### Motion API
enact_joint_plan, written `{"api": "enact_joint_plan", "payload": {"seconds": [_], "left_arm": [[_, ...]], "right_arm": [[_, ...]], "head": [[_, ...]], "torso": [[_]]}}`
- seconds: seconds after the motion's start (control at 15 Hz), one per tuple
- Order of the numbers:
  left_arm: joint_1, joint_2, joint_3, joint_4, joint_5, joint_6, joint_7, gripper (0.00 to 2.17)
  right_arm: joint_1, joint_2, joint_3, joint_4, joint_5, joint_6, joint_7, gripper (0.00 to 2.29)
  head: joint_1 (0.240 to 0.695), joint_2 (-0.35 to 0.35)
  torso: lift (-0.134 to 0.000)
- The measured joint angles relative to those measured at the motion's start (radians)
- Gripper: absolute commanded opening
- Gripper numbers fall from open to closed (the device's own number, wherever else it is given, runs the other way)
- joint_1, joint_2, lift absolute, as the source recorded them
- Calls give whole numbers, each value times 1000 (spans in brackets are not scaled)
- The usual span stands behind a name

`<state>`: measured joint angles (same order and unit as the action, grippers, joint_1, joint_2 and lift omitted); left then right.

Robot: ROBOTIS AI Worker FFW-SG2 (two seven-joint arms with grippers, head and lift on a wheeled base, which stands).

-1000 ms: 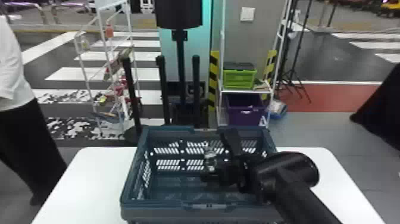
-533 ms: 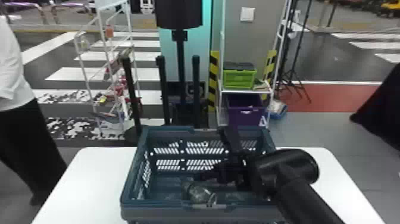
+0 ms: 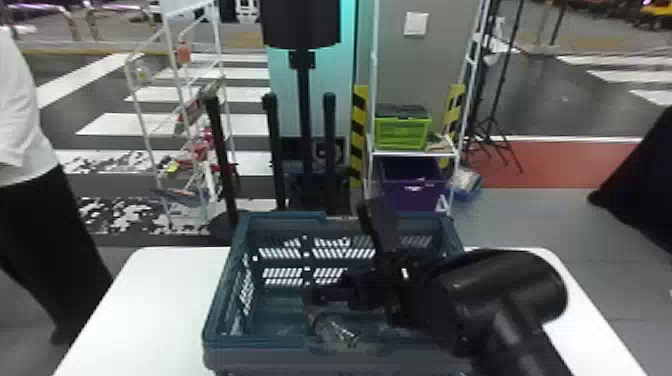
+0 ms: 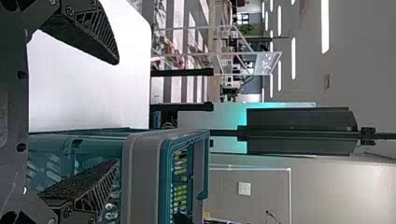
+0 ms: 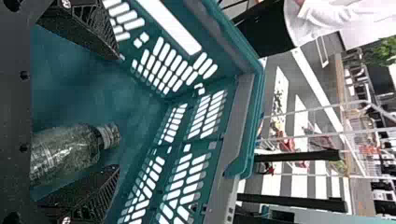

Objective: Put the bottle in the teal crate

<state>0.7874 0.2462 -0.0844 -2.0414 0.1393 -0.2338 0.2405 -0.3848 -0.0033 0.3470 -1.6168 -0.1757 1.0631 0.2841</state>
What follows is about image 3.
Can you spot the white wall plate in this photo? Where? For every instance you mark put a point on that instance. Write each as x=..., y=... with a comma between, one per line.
x=416, y=23

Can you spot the purple crate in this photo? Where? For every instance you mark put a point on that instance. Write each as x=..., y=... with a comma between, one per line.
x=412, y=184

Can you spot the green crate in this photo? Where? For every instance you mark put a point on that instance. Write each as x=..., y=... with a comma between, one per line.
x=401, y=132

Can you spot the blue basket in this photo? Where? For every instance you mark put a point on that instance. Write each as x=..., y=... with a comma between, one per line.
x=273, y=320

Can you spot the blue tray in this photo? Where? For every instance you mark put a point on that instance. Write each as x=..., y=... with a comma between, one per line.
x=466, y=184

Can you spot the white shelf trolley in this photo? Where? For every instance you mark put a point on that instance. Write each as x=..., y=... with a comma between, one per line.
x=409, y=152

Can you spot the yellow black striped post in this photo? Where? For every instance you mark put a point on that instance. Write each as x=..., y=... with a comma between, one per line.
x=359, y=136
x=454, y=113

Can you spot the person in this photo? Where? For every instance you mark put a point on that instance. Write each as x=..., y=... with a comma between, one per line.
x=31, y=220

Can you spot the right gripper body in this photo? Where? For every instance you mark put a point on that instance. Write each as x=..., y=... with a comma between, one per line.
x=362, y=288

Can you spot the black tripod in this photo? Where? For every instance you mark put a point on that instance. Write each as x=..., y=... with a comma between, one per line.
x=496, y=94

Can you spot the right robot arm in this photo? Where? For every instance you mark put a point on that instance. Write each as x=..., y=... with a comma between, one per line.
x=493, y=310

